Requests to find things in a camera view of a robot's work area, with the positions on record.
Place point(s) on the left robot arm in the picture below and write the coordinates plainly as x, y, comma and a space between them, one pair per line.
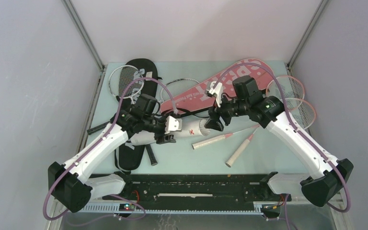
71, 183

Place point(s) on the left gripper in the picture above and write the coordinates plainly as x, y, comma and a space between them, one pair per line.
160, 138

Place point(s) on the right aluminium frame post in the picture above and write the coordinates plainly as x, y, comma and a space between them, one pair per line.
308, 31

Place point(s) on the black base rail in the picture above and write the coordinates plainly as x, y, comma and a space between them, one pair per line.
199, 192

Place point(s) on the left aluminium frame post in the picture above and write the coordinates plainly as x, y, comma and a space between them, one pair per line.
76, 19

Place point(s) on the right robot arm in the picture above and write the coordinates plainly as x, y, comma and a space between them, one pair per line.
327, 174

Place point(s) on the white racket under pink bag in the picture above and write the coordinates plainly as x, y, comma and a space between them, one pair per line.
176, 87

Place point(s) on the pink racket lower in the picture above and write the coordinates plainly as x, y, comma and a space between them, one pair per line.
303, 113

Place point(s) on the pink racket upper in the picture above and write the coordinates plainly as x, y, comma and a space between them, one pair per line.
292, 89

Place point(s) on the aluminium frame post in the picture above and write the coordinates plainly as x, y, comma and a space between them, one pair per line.
76, 19
308, 31

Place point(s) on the pink sport racket bag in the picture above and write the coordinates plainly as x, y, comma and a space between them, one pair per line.
195, 98

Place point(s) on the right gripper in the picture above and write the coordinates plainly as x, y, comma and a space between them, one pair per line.
213, 122

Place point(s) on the white shuttlecock tube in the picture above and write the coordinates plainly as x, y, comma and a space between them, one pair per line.
189, 129

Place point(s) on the black racket bag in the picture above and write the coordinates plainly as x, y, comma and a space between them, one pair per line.
127, 156

